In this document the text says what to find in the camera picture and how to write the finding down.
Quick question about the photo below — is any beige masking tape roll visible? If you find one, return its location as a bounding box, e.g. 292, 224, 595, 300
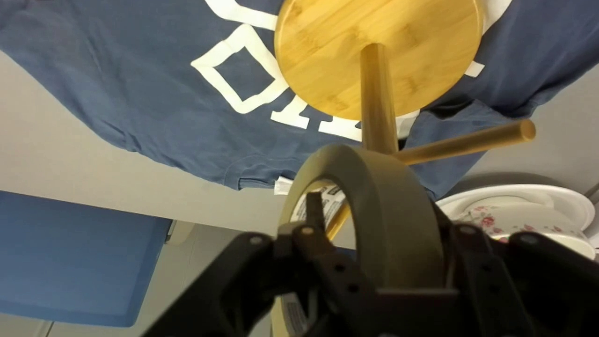
275, 145, 449, 295

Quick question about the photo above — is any blue printed t-shirt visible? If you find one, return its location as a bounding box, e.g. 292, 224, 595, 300
0, 0, 599, 201

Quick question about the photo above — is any wooden mug tree holder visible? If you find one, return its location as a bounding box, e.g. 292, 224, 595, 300
272, 0, 539, 244

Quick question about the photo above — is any white bowl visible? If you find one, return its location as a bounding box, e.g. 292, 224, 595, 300
479, 212, 599, 263

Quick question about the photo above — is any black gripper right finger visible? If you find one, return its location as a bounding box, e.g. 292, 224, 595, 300
431, 205, 599, 337

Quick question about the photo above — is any white plate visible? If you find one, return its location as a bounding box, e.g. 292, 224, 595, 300
435, 182, 599, 246

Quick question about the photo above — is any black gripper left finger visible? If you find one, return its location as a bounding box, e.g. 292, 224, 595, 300
141, 192, 378, 337

